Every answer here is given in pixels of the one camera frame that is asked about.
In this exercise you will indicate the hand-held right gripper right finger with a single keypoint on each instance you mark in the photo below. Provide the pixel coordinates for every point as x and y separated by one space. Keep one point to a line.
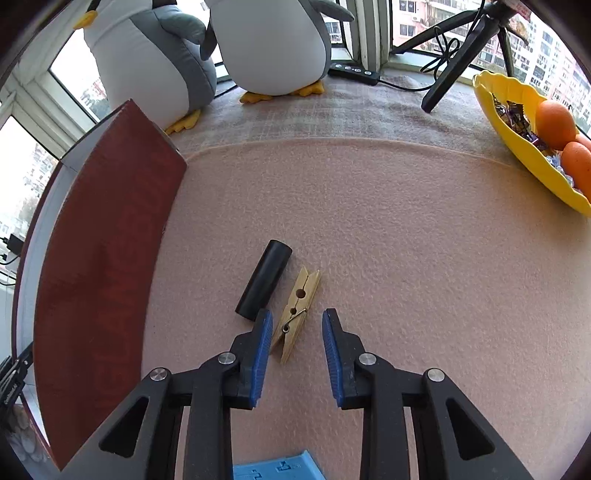
330 357

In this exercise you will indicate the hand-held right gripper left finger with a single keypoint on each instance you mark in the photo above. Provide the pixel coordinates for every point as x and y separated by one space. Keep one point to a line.
261 357

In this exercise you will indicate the wooden clothespin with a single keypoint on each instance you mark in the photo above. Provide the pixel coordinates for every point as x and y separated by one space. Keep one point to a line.
290 344

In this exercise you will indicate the black plastic cylinder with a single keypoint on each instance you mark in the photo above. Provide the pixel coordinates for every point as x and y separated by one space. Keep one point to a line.
265 277

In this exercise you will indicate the red cardboard box white inside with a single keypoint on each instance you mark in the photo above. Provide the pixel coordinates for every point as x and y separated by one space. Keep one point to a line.
92 277

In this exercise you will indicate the blue plastic box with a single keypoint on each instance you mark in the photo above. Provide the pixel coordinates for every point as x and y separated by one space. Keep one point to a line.
277 468

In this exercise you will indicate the black power adapter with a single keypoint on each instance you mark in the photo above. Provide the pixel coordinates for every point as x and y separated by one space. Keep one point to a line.
14 243

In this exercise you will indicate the pink fleece blanket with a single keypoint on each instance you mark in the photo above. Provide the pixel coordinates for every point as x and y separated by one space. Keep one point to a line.
392 230

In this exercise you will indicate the grey checked mat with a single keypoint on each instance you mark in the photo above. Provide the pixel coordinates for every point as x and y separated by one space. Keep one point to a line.
360 110

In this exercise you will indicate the black power strip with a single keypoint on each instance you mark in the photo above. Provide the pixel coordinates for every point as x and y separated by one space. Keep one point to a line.
353 71

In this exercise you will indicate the yellow fruit bowl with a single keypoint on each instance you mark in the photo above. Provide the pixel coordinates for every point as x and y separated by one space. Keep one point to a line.
508 124

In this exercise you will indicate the pile of wrapped candies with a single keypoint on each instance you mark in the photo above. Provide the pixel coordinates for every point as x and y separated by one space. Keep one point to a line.
515 115

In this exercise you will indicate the small penguin plush toy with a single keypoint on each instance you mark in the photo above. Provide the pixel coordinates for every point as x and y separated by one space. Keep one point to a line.
268 46

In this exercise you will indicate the orange fruit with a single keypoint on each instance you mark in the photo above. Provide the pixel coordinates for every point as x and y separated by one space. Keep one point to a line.
556 122
578 167

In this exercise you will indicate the large penguin plush toy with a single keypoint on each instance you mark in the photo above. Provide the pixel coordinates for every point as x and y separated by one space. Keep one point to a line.
147 64

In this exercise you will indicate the black tripod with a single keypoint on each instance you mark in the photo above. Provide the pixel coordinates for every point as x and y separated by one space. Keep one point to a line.
461 55

